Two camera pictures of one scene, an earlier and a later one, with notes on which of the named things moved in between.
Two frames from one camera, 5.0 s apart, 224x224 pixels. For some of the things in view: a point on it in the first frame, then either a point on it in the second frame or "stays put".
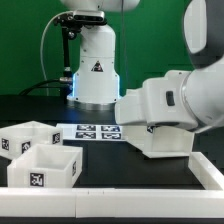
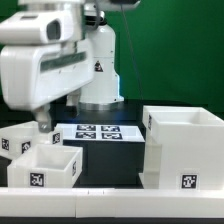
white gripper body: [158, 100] → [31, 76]
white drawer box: [18, 138] stays put
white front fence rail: [91, 203] stays put
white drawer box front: [45, 166] stays put
